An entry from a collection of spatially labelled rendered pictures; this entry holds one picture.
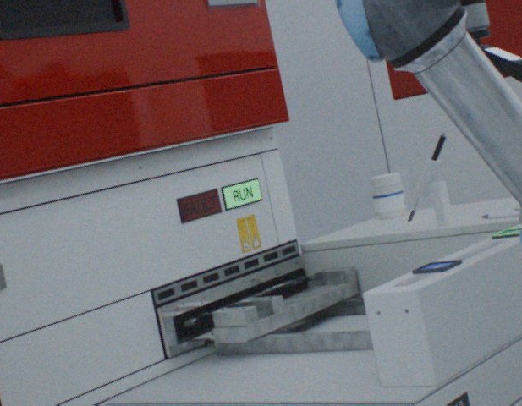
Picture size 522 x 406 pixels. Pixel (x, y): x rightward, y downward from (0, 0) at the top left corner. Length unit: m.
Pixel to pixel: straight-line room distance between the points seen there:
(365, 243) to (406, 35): 0.93
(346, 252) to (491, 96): 0.92
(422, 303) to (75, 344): 0.63
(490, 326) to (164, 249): 0.65
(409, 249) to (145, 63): 0.64
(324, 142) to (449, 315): 3.43
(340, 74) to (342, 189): 0.54
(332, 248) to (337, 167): 2.76
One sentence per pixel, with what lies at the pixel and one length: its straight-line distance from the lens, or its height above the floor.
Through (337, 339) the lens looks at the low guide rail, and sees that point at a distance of 1.94.
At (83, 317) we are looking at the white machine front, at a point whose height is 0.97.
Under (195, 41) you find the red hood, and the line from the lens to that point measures 2.15.
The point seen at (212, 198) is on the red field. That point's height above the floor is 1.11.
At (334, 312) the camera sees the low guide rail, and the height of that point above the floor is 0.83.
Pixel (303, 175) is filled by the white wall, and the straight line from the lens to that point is 4.87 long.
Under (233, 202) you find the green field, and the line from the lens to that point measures 2.23.
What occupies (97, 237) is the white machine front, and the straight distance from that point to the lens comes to 1.97.
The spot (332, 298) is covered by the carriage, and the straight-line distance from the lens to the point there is 2.23.
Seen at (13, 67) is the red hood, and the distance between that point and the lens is 1.84.
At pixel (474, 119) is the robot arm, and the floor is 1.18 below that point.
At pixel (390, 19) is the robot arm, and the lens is 1.40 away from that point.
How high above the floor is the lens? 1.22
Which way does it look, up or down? 4 degrees down
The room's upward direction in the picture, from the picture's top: 12 degrees counter-clockwise
